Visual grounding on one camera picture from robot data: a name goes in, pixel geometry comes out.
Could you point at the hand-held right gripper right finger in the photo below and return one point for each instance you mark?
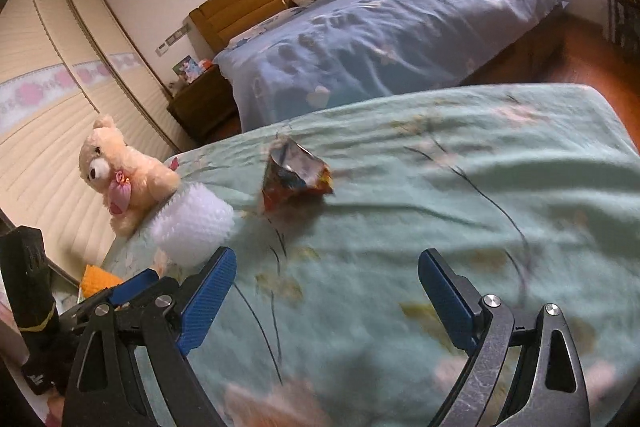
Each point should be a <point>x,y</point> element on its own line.
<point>445,302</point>

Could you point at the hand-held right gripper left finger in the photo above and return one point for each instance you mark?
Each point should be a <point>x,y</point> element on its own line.
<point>210,292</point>

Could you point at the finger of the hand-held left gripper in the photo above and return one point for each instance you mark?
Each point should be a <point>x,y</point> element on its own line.
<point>132,287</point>

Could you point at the small red snack wrapper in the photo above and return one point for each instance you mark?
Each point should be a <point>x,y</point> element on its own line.
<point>295,179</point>

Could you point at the cream teddy bear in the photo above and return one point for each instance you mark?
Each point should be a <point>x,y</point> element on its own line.
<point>135,177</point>

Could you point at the green floral sheet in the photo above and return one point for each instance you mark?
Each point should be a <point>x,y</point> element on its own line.
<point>425,167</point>

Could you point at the cream sliding wardrobe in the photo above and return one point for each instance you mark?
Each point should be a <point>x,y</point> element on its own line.
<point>50,132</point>

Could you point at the dark wooden nightstand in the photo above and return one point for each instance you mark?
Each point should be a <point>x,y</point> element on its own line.
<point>200,102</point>

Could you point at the bed with blue sheet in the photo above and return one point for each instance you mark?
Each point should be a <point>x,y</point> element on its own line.
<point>375,37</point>

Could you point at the colourful photo frame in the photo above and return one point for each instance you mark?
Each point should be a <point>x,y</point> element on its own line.
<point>184,69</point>

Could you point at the white wall switch panel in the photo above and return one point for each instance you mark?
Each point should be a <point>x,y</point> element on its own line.
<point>177,36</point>

